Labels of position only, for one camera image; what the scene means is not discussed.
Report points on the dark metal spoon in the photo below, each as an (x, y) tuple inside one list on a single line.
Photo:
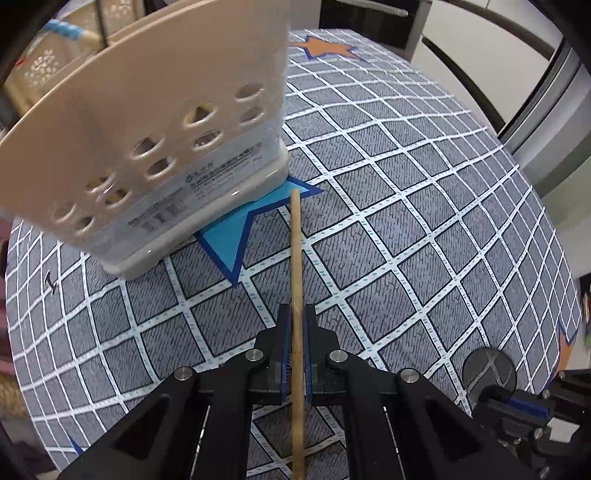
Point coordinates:
[(489, 369)]

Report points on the white perforated plastic basket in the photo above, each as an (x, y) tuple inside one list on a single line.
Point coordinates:
[(44, 69)]

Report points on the blue patterned chopstick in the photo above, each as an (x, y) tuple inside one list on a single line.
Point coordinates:
[(69, 31)]

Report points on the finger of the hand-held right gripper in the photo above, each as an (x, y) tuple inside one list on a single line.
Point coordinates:
[(526, 438), (526, 404)]

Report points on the beige perforated utensil holder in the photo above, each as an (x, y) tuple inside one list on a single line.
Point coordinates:
[(161, 106)]

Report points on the black curved chair back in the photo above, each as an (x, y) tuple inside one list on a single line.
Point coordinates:
[(466, 78)]

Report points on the wooden chopstick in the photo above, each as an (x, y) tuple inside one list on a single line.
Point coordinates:
[(296, 258)]

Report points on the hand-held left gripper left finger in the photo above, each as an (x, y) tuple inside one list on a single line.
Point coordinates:
[(286, 350)]

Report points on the black built-in oven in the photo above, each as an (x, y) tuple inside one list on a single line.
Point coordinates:
[(369, 23)]

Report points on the grey metal door frame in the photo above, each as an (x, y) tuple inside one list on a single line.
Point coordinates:
[(549, 115)]

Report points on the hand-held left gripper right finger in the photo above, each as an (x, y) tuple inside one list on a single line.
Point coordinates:
[(308, 350)]

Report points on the checked star tablecloth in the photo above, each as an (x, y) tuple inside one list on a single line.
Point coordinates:
[(415, 207)]

